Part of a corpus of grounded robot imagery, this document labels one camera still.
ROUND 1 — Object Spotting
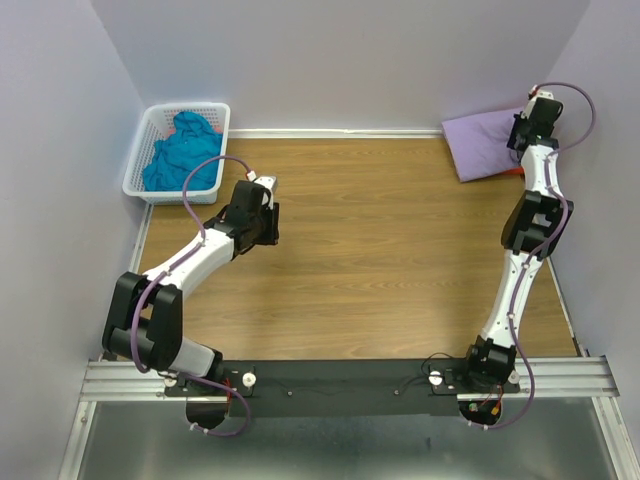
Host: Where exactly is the purple t shirt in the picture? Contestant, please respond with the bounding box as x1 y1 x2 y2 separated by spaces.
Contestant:
441 109 520 183

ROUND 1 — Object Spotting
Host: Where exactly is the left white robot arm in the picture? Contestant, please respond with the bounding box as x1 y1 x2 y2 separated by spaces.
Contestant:
102 176 279 395

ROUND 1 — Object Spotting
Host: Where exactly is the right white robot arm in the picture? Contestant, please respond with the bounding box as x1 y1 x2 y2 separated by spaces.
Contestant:
459 90 573 392

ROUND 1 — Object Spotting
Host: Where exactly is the folded orange t shirt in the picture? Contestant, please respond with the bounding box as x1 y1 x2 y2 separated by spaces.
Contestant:
495 167 525 178

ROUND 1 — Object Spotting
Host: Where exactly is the teal t shirt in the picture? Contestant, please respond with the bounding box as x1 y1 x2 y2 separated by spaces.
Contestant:
142 111 223 192

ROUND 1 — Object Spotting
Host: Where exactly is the white plastic laundry basket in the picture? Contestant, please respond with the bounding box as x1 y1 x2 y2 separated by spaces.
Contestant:
122 101 231 205

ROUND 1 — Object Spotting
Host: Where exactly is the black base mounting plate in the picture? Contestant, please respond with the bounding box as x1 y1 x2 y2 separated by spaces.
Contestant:
165 355 520 421

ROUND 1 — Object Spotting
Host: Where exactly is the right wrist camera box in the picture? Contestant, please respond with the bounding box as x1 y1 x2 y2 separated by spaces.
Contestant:
523 85 554 118

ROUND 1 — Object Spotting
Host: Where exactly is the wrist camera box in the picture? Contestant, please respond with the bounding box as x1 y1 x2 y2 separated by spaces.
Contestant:
253 176 278 194
523 85 554 118

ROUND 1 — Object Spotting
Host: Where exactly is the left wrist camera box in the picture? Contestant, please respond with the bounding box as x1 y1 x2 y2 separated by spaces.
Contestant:
253 176 278 194

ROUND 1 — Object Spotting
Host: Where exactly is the aluminium rail frame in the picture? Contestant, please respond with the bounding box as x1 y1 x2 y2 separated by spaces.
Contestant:
60 357 639 479

